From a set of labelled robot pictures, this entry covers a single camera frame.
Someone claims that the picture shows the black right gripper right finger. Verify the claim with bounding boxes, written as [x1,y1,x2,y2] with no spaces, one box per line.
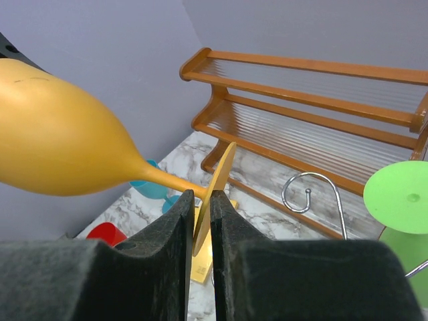
[210,191,424,320]

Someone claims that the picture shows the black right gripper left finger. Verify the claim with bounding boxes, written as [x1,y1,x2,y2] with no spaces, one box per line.
[1,190,195,320]

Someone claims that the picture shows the green plastic wine glass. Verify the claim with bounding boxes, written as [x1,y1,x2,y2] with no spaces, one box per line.
[362,160,428,308]

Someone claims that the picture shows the yellow plastic wine glass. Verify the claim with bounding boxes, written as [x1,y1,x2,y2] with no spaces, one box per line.
[1,58,237,254]

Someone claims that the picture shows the red plastic wine glass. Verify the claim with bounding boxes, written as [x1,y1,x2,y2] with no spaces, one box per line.
[86,222,127,247]

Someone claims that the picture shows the blue plastic wine glass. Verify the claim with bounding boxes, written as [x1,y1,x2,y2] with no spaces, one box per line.
[128,158,183,215]

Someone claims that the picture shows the chrome wine glass rack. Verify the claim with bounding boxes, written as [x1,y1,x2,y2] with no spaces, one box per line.
[280,165,427,284]

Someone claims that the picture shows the wooden shelf rack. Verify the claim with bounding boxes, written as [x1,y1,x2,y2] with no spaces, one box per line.
[179,47,427,238]

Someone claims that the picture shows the yellow book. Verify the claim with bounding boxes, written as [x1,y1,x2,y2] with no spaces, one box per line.
[190,197,240,286]

